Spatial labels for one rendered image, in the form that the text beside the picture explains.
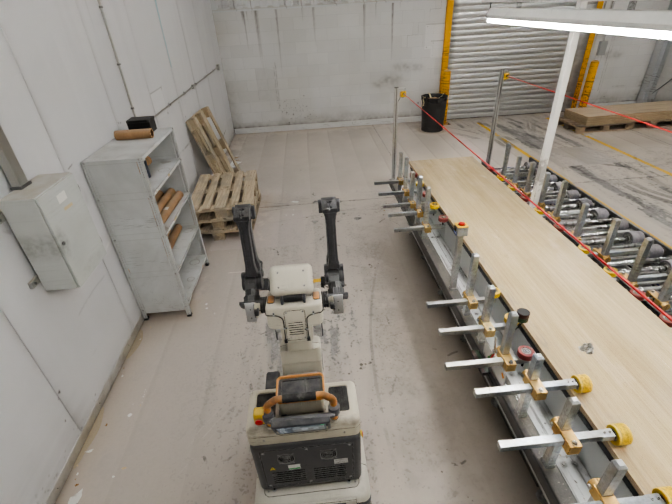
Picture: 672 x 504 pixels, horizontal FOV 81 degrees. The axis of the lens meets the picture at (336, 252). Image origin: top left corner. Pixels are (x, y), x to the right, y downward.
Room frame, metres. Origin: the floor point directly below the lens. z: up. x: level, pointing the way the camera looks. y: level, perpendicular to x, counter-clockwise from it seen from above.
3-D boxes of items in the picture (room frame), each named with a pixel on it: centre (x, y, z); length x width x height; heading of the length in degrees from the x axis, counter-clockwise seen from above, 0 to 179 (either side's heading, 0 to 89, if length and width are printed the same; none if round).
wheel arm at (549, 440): (0.90, -0.85, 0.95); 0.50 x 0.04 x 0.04; 93
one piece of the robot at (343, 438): (1.27, 0.21, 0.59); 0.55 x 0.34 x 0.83; 93
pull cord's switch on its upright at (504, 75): (4.31, -1.82, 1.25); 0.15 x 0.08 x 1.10; 3
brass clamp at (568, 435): (0.92, -0.88, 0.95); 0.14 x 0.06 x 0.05; 3
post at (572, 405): (0.94, -0.88, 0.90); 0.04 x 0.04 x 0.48; 3
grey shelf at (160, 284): (3.33, 1.65, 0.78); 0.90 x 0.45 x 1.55; 3
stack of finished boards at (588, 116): (8.29, -6.27, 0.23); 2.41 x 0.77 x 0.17; 95
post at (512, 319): (1.44, -0.85, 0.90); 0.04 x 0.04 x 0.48; 3
